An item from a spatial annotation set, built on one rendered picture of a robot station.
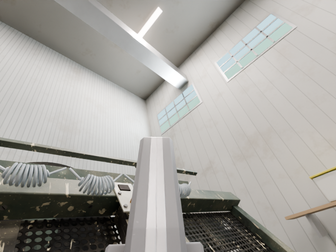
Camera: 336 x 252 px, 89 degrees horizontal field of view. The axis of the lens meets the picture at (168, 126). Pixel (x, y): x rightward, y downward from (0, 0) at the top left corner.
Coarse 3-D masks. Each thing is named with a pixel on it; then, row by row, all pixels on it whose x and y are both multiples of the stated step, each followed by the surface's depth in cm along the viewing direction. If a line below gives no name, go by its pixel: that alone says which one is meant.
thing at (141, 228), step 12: (144, 144) 9; (144, 156) 8; (144, 168) 7; (144, 180) 7; (132, 192) 6; (144, 192) 6; (132, 204) 6; (144, 204) 6; (132, 216) 6; (144, 216) 6; (132, 228) 5; (144, 228) 5; (132, 240) 5; (144, 240) 5
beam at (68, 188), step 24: (0, 192) 50; (24, 192) 54; (48, 192) 58; (72, 192) 62; (192, 192) 106; (216, 192) 124; (0, 216) 52; (24, 216) 56; (48, 216) 60; (72, 216) 64
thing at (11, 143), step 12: (0, 144) 47; (12, 144) 48; (24, 144) 50; (36, 144) 52; (72, 156) 58; (84, 156) 60; (96, 156) 62; (108, 156) 65; (0, 168) 46; (12, 168) 45; (24, 168) 50; (36, 168) 48; (180, 168) 88; (12, 180) 45; (24, 180) 46; (36, 180) 48; (84, 180) 59; (96, 180) 57; (108, 180) 60; (132, 180) 69; (84, 192) 55; (96, 192) 59; (108, 192) 61; (180, 192) 79
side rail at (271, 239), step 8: (232, 208) 126; (240, 208) 127; (240, 216) 120; (248, 216) 120; (248, 224) 115; (256, 224) 113; (256, 232) 110; (264, 232) 107; (264, 240) 106; (272, 240) 103; (280, 240) 105; (272, 248) 102; (280, 248) 99; (288, 248) 100
